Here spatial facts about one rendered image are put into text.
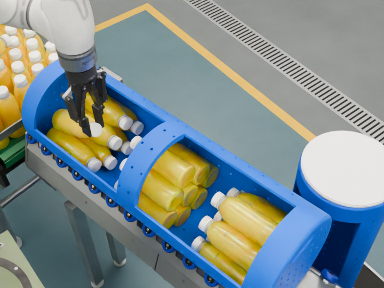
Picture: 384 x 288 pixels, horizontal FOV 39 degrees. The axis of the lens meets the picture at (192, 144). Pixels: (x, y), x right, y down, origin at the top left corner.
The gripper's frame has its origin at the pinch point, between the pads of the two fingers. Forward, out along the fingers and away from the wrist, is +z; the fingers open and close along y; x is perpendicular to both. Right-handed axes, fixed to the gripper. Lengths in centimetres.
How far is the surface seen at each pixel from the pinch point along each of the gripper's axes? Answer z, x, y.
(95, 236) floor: 120, 40, 14
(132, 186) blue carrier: 3.3, -21.6, -6.5
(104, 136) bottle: 11.6, 2.3, 4.5
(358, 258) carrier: 46, -69, 40
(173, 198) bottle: 7.2, -29.8, -0.6
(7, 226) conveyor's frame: 102, 64, -14
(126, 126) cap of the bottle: 9.3, -1.4, 9.9
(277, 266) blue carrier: -1, -62, -3
